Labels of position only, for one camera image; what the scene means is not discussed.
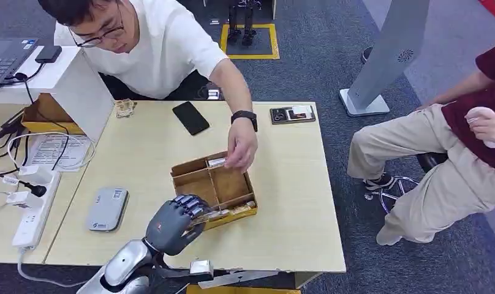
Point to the gold card stack in slot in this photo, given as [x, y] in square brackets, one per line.
[241, 209]

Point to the brown cardboard box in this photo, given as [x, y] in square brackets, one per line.
[48, 117]

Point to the black tray with cards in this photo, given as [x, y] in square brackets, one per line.
[292, 115]

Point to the black humanoid robot legs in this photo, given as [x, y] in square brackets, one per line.
[247, 24]

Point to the flat grey router device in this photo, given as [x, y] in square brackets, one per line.
[107, 209]

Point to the printed paper sheet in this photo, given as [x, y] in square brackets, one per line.
[44, 152]

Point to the person's left hand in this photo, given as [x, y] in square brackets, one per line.
[489, 128]
[241, 148]

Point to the black-rimmed eyeglasses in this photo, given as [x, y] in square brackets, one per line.
[99, 38]

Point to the person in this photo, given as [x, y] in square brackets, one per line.
[454, 170]
[158, 52]

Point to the white power strip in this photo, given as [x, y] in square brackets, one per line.
[32, 219]

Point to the black smartphone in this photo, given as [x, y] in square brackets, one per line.
[190, 118]

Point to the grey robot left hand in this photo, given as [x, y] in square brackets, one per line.
[174, 227]

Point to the white box shelf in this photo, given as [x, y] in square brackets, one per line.
[81, 89]

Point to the black plug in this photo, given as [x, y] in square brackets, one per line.
[37, 190]

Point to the black chrome stool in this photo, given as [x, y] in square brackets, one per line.
[430, 160]

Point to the white card stack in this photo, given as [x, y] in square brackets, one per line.
[216, 162]

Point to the black wristwatch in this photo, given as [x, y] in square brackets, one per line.
[245, 116]

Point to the gold patterned card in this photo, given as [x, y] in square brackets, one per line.
[207, 218]

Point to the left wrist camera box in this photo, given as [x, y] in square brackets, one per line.
[201, 268]

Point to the white power adapter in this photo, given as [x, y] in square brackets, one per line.
[34, 174]
[22, 199]

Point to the small silver metal box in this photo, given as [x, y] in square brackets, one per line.
[213, 94]

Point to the wooden card box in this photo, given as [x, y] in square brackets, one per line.
[223, 186]

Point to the grey stand with white base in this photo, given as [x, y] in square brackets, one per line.
[387, 52]

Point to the dark laptop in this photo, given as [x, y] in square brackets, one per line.
[4, 61]

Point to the black power bank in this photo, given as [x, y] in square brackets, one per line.
[48, 53]

